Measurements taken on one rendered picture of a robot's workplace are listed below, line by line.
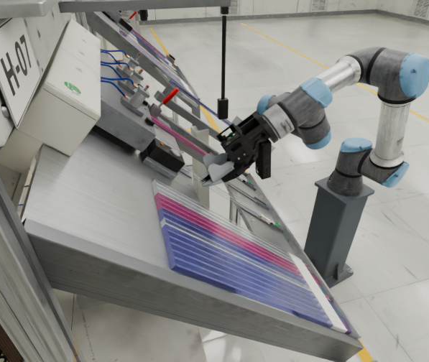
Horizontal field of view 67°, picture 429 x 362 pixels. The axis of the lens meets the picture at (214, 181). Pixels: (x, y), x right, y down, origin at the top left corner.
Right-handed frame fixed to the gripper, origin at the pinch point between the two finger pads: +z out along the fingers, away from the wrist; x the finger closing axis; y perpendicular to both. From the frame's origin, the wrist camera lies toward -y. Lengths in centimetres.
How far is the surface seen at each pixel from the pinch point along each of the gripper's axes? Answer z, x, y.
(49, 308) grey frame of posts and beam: 13, 41, 30
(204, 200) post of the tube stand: 17, -53, -48
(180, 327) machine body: 28.0, 16.6, -20.5
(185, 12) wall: -88, -771, -146
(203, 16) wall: -118, -771, -179
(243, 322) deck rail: 3.3, 38.0, 2.9
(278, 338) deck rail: 2.2, 38.0, -7.7
